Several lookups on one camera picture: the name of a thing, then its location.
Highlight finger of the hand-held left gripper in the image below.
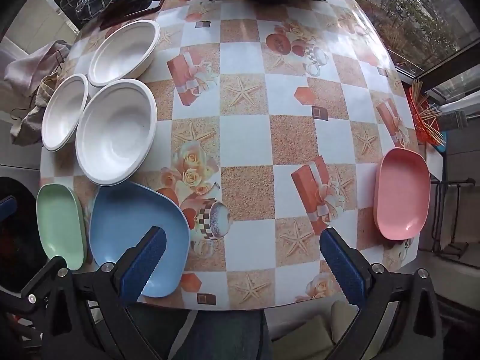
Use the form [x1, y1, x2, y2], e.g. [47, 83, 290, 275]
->
[0, 195, 19, 220]

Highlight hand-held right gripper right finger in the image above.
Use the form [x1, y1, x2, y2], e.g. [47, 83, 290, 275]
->
[320, 227, 451, 360]

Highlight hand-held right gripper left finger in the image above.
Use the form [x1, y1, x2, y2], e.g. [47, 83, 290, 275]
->
[20, 226, 167, 360]

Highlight blue plate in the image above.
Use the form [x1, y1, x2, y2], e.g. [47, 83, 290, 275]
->
[89, 181, 191, 299]

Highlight green plate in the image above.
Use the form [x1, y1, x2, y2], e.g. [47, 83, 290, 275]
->
[36, 184, 88, 272]

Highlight pink plate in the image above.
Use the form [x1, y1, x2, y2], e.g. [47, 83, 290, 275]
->
[374, 148, 431, 241]

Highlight small white bowl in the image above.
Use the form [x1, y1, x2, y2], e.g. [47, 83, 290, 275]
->
[41, 74, 89, 152]

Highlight large white bowl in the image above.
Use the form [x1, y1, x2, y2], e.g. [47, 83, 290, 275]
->
[75, 79, 158, 187]
[87, 19, 161, 88]

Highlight pale seat cushion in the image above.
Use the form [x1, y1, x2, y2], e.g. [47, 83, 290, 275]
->
[270, 300, 376, 360]

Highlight beige bag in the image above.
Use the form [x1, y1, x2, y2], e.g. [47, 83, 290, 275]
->
[11, 75, 61, 147]

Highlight person's jeans leg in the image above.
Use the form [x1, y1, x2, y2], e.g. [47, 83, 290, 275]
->
[176, 307, 274, 360]

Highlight pink cloth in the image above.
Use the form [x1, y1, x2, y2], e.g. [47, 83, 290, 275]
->
[4, 41, 72, 96]

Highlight checkered printed tablecloth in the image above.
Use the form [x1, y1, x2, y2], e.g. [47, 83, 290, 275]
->
[39, 0, 421, 310]

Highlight orange plastic basket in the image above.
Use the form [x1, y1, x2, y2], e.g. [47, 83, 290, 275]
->
[409, 80, 447, 147]

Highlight bundle of wooden skewers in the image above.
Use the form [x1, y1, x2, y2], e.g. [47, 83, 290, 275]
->
[410, 80, 447, 145]

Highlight black smartphone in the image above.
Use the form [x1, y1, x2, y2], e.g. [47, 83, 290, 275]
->
[99, 0, 167, 31]

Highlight black metal chair frame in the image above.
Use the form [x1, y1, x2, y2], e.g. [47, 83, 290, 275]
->
[427, 178, 480, 259]

